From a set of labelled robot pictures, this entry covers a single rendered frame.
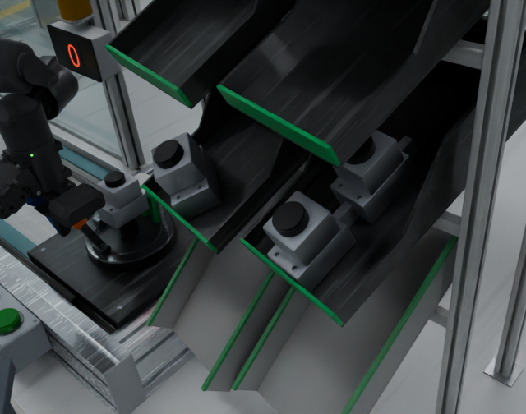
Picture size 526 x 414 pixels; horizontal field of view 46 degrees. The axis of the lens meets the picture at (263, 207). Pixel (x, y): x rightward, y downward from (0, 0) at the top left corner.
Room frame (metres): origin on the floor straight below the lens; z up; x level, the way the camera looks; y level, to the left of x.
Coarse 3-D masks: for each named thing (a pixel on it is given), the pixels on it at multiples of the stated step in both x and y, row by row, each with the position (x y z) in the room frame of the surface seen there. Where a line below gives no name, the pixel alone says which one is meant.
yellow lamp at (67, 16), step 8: (56, 0) 0.96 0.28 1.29; (64, 0) 0.95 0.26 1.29; (72, 0) 0.95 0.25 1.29; (80, 0) 0.95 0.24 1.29; (88, 0) 0.97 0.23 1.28; (64, 8) 0.95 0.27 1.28; (72, 8) 0.95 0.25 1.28; (80, 8) 0.95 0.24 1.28; (88, 8) 0.96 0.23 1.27; (64, 16) 0.95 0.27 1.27; (72, 16) 0.95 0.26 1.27; (80, 16) 0.95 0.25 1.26
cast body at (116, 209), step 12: (108, 180) 0.75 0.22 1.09; (120, 180) 0.74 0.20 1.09; (132, 180) 0.75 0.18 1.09; (108, 192) 0.73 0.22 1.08; (120, 192) 0.73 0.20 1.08; (132, 192) 0.75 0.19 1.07; (144, 192) 0.76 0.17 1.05; (108, 204) 0.74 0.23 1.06; (120, 204) 0.73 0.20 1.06; (132, 204) 0.74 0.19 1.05; (144, 204) 0.75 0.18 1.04; (108, 216) 0.72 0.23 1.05; (120, 216) 0.72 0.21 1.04; (132, 216) 0.74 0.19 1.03
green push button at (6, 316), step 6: (0, 312) 0.63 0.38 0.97; (6, 312) 0.63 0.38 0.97; (12, 312) 0.62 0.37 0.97; (18, 312) 0.63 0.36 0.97; (0, 318) 0.62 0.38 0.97; (6, 318) 0.62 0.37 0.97; (12, 318) 0.61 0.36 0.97; (18, 318) 0.62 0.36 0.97; (0, 324) 0.60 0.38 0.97; (6, 324) 0.60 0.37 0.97; (12, 324) 0.60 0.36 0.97; (0, 330) 0.60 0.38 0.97; (6, 330) 0.60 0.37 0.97
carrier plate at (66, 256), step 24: (48, 240) 0.78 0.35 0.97; (72, 240) 0.77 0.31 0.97; (192, 240) 0.74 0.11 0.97; (48, 264) 0.72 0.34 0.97; (72, 264) 0.71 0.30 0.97; (168, 264) 0.69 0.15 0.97; (72, 288) 0.66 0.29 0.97; (96, 288) 0.66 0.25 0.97; (120, 288) 0.65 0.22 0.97; (144, 288) 0.64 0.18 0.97; (96, 312) 0.62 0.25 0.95; (120, 312) 0.60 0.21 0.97
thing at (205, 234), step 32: (224, 128) 0.61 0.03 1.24; (256, 128) 0.59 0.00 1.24; (224, 160) 0.56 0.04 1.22; (256, 160) 0.54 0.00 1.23; (288, 160) 0.51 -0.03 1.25; (160, 192) 0.56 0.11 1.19; (224, 192) 0.52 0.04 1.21; (256, 192) 0.48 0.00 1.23; (192, 224) 0.50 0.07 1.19; (224, 224) 0.46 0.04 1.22
